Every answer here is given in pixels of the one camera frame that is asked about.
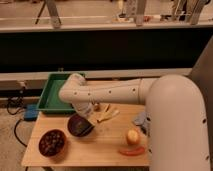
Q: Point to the purple bowl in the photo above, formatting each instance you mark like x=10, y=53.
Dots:
x=75, y=125

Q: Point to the black eraser block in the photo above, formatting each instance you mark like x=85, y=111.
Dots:
x=87, y=128

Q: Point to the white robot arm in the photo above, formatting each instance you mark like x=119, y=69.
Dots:
x=176, y=115

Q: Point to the dark red bowl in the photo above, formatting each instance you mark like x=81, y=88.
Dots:
x=52, y=143

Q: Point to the small metal cup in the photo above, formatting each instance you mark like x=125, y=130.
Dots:
x=96, y=107

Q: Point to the blue crumpled cloth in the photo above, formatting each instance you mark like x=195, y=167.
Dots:
x=140, y=120

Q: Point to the yellow apple toy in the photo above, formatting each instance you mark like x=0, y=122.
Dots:
x=132, y=137

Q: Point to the green plastic tray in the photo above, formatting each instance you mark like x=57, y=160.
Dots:
x=49, y=102

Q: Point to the orange carrot toy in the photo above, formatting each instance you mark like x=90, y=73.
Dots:
x=132, y=152

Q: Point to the blue box on floor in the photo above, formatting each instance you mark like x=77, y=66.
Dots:
x=31, y=112

